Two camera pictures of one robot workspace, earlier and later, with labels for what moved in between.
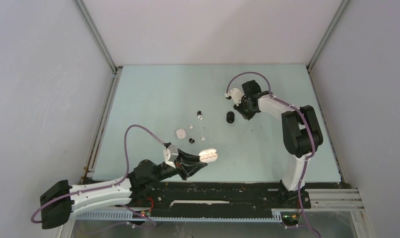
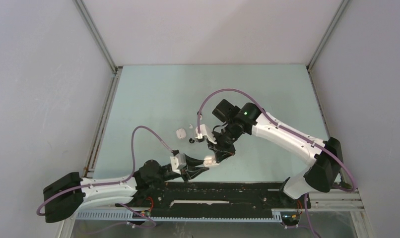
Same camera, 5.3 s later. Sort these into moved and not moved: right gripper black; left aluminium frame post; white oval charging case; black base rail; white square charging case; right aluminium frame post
Moved: right gripper black; white oval charging case
Not moved: black base rail; right aluminium frame post; white square charging case; left aluminium frame post
